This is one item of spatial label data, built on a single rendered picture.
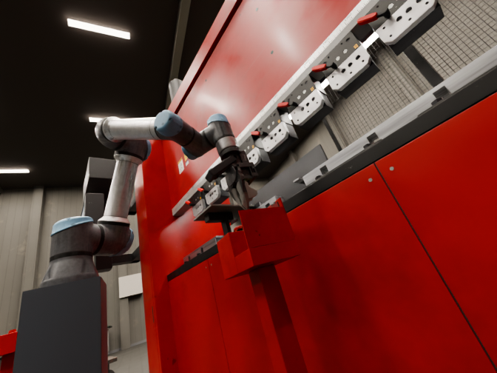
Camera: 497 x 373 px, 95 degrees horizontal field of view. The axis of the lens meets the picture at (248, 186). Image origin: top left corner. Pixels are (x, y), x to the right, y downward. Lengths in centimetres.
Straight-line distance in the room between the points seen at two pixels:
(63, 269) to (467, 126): 112
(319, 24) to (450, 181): 79
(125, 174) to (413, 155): 100
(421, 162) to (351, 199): 19
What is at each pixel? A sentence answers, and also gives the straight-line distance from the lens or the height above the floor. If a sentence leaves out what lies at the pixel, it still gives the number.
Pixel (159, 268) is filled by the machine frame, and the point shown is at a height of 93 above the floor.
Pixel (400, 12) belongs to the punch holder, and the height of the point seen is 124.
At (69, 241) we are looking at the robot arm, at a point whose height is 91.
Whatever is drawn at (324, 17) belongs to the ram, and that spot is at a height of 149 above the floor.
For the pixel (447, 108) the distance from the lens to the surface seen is 72.
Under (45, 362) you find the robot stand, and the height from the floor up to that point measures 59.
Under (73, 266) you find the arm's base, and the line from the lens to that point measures 92.
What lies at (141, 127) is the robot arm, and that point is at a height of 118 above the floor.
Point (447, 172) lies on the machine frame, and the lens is 68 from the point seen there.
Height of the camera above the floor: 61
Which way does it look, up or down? 24 degrees up
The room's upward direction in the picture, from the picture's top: 17 degrees counter-clockwise
